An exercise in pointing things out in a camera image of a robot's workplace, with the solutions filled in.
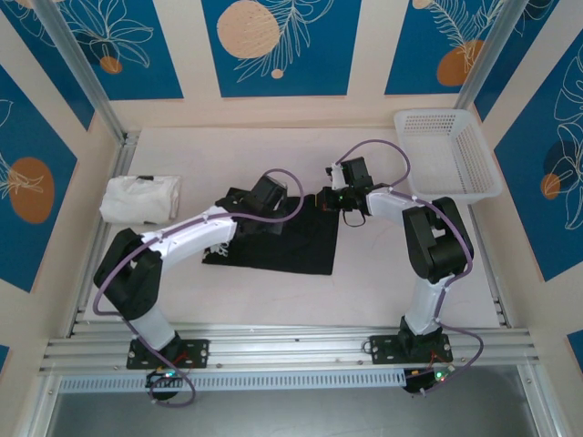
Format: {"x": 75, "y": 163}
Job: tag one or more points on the black t-shirt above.
{"x": 300, "y": 246}

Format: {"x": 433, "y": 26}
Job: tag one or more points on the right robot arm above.
{"x": 387, "y": 205}

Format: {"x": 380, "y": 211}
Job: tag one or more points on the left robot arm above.
{"x": 191, "y": 236}

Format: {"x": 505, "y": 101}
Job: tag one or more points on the folded white t-shirt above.
{"x": 136, "y": 200}

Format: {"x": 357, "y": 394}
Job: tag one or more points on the white perforated plastic basket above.
{"x": 473, "y": 155}

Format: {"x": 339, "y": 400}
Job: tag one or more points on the blue floral wall poster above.
{"x": 410, "y": 68}
{"x": 3, "y": 359}
{"x": 36, "y": 255}
{"x": 136, "y": 68}
{"x": 524, "y": 205}
{"x": 45, "y": 68}
{"x": 319, "y": 68}
{"x": 524, "y": 54}
{"x": 576, "y": 348}

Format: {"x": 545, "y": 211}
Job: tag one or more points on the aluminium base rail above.
{"x": 282, "y": 346}

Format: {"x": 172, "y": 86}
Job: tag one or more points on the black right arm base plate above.
{"x": 382, "y": 348}

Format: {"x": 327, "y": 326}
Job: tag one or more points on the aluminium frame post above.
{"x": 483, "y": 59}
{"x": 86, "y": 77}

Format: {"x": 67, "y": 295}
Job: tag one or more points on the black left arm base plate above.
{"x": 196, "y": 352}

